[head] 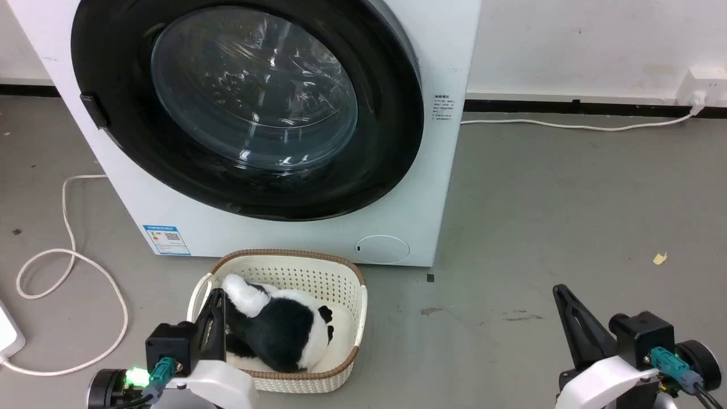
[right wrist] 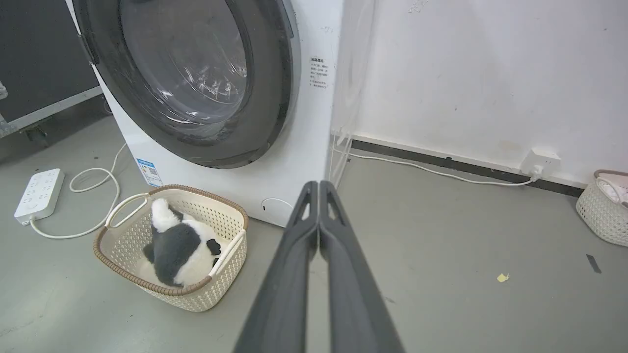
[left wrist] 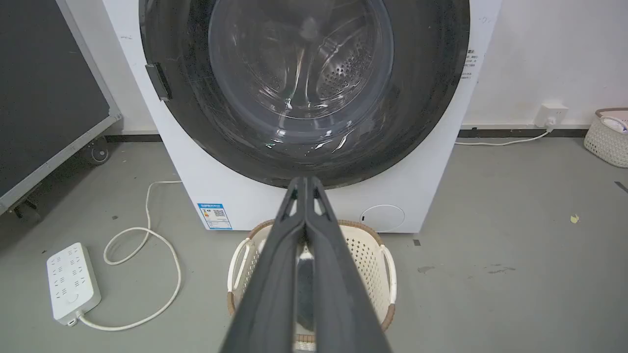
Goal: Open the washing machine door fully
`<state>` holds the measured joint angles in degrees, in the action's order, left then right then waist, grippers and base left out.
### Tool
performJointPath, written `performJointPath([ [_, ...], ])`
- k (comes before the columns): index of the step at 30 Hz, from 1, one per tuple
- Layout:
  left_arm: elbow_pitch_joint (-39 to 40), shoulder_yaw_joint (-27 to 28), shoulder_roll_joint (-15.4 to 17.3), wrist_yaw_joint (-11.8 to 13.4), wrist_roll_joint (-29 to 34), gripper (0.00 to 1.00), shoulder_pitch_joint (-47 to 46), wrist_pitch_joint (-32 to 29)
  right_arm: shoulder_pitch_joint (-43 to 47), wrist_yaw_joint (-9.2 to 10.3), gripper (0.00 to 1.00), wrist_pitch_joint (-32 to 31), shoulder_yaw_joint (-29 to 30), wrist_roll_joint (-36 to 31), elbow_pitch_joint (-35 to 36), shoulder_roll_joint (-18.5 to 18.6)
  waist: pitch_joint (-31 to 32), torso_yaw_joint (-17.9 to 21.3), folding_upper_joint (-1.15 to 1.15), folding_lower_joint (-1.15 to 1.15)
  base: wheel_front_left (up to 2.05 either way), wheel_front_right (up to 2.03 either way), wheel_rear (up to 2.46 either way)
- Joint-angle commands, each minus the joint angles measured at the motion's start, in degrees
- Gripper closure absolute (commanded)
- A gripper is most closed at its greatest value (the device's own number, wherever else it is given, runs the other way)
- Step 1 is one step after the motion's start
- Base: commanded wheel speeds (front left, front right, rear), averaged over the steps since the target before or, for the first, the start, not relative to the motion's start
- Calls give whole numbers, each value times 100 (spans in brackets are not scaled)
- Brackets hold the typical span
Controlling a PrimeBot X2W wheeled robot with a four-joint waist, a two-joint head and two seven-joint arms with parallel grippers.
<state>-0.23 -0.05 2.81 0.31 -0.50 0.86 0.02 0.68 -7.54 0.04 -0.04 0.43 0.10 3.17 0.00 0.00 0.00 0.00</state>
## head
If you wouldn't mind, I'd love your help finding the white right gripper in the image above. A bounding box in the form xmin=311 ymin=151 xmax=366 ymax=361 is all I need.
xmin=553 ymin=284 xmax=661 ymax=409

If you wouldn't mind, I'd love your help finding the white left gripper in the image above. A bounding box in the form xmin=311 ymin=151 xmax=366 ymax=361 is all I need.
xmin=164 ymin=289 xmax=260 ymax=409

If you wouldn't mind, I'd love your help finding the white washing machine body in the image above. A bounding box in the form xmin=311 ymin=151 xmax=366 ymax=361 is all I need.
xmin=6 ymin=0 xmax=482 ymax=268

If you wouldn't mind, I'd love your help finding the black round glass door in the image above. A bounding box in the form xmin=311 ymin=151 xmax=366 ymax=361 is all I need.
xmin=71 ymin=0 xmax=425 ymax=222

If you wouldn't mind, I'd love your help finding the black white panda plush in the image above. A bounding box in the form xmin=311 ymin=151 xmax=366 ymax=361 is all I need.
xmin=222 ymin=274 xmax=336 ymax=374

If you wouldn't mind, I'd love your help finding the white perforated laundry basket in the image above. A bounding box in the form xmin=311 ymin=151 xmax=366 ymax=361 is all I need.
xmin=187 ymin=249 xmax=368 ymax=394

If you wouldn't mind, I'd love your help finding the blue energy label sticker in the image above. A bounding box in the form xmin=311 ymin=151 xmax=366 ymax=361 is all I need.
xmin=142 ymin=224 xmax=192 ymax=256

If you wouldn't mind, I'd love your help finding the round white filter cover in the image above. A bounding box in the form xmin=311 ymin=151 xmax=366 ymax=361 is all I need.
xmin=355 ymin=235 xmax=411 ymax=265

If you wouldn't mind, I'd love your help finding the white power strip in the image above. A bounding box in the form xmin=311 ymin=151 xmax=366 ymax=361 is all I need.
xmin=0 ymin=298 xmax=27 ymax=362

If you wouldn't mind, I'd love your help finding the left arm teal-plug cable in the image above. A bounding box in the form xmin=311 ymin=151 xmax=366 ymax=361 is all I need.
xmin=114 ymin=357 xmax=178 ymax=409

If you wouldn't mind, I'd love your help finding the arm teal-plug cable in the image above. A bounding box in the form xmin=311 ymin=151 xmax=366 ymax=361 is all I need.
xmin=649 ymin=347 xmax=727 ymax=409
xmin=114 ymin=357 xmax=178 ymax=409

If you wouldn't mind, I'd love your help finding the right arm teal-plug cable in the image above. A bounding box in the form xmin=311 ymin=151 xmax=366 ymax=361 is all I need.
xmin=649 ymin=347 xmax=727 ymax=409

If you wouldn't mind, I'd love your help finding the long looped white cable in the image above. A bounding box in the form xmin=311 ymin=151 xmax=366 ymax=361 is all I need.
xmin=0 ymin=174 xmax=129 ymax=377

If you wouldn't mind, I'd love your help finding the thin white power cord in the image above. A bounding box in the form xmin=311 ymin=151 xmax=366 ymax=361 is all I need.
xmin=460 ymin=105 xmax=705 ymax=132

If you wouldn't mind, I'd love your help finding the black door handle latch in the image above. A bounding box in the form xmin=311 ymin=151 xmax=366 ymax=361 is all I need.
xmin=80 ymin=93 xmax=112 ymax=131

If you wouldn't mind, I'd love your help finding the white wall socket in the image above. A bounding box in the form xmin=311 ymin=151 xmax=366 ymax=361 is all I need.
xmin=676 ymin=68 xmax=727 ymax=108

